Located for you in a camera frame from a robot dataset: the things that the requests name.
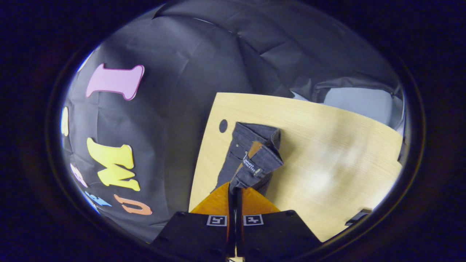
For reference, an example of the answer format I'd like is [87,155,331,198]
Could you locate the black backdrop cloth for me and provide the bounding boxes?
[60,0,404,244]

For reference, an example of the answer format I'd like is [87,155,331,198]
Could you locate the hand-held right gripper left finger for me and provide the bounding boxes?
[151,182,233,257]

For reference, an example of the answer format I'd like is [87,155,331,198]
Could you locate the dark grey jeans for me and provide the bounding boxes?
[212,122,284,199]

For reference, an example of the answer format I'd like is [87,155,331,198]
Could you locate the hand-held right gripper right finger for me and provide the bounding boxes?
[236,187,323,257]

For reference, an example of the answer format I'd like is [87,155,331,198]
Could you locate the small black object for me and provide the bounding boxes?
[345,209,372,226]

